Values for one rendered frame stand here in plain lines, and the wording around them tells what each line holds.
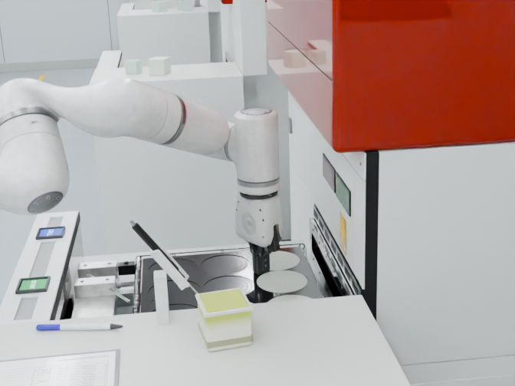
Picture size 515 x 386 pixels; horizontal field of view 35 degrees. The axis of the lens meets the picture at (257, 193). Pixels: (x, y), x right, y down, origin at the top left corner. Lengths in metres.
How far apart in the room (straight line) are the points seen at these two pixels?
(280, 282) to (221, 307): 0.40
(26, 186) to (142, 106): 0.22
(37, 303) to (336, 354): 0.54
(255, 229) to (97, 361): 0.48
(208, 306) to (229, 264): 0.47
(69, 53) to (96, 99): 8.25
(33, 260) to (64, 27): 7.90
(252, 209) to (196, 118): 0.29
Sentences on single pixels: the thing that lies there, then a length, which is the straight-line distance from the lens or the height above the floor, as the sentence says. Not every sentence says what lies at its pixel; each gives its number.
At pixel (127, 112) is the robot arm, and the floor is 1.31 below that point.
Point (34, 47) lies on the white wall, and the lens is 9.55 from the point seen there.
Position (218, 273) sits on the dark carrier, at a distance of 1.66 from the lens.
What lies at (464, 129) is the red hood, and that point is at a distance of 1.36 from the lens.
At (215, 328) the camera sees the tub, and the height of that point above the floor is 1.01.
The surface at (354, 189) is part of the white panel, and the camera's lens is 1.41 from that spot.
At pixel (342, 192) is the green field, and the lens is 1.50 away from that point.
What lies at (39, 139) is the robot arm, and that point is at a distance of 1.30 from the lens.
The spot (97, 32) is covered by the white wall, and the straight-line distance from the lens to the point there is 9.45.
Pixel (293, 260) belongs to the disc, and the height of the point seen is 0.90.
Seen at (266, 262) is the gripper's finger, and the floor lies 0.93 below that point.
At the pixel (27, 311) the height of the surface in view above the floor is 0.96.
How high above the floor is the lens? 1.59
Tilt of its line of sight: 19 degrees down
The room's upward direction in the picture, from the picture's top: 2 degrees counter-clockwise
